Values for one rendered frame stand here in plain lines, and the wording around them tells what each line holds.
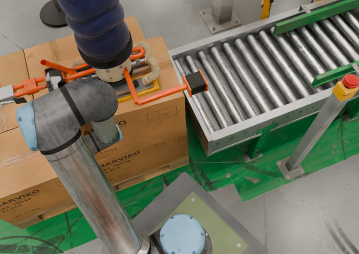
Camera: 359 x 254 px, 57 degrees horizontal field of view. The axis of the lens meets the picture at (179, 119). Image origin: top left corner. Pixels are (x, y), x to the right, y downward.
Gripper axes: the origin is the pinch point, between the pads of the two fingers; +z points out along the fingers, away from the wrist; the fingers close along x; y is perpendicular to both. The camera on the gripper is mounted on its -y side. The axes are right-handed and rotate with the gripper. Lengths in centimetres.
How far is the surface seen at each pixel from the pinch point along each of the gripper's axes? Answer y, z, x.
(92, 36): 23.8, -9.3, 26.3
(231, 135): 76, -35, -48
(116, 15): 34.4, -7.5, 31.0
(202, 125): 63, -24, -46
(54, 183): -23, -20, -59
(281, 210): 101, -75, -106
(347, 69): 159, -23, -45
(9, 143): -41, 11, -53
